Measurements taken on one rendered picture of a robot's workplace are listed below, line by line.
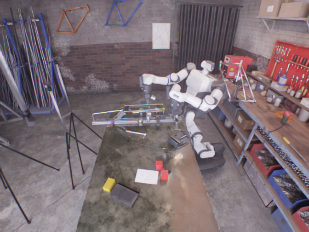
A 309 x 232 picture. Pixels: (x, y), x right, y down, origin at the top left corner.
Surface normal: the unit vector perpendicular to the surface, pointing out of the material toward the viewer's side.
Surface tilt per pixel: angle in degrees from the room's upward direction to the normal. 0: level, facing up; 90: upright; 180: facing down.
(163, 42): 90
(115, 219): 0
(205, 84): 78
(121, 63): 90
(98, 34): 90
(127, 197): 0
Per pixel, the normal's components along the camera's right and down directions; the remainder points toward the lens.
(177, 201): 0.00, -0.83
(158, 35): 0.06, 0.55
